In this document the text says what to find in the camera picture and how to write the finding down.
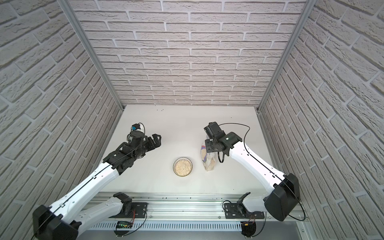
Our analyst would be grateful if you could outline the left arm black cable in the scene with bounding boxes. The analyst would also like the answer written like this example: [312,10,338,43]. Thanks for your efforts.
[29,122,146,240]

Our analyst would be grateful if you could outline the right corner aluminium post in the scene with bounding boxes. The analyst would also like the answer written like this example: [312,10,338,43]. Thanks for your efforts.
[257,0,317,115]

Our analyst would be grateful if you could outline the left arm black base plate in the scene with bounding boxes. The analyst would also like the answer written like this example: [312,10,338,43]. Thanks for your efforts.
[111,202,148,219]

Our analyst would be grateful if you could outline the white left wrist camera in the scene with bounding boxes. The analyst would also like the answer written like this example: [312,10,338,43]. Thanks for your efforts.
[131,123,144,133]

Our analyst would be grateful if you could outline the front aluminium rail frame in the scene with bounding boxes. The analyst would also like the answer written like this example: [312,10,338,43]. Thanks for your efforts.
[83,193,315,240]

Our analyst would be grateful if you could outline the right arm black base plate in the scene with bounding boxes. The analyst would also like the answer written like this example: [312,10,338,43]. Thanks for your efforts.
[222,201,265,220]

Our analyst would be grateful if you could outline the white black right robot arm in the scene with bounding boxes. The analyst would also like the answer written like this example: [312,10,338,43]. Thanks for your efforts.
[204,122,301,222]

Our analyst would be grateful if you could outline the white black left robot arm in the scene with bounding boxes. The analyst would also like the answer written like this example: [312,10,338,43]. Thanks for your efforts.
[33,125,162,240]

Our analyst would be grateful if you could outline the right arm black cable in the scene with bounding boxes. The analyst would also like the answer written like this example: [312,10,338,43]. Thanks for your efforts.
[216,122,307,222]

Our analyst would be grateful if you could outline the white slotted cable duct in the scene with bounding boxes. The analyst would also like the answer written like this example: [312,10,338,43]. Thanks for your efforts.
[90,221,241,232]

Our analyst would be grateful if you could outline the left green circuit board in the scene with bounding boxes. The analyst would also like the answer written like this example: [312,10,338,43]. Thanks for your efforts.
[116,221,134,229]

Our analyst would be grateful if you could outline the right round black controller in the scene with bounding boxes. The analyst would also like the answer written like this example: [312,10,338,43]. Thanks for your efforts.
[241,222,257,238]

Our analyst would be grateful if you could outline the left corner aluminium post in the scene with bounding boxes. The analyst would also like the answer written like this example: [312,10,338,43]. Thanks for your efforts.
[58,0,124,111]

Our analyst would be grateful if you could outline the right wall base aluminium rail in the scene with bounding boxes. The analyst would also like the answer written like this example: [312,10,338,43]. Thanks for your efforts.
[257,112,285,172]

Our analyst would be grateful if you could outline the white purple oats bag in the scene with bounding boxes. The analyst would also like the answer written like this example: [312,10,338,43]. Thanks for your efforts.
[201,144,218,172]

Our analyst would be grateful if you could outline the patterned white breakfast bowl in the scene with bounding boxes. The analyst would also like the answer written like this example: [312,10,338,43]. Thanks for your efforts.
[173,158,193,177]

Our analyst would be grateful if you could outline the corner aluminium post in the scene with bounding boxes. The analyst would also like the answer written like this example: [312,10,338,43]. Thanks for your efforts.
[58,0,124,111]
[257,0,317,115]

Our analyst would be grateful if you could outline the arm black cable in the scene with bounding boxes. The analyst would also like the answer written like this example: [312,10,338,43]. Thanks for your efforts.
[216,122,307,222]
[29,122,146,240]

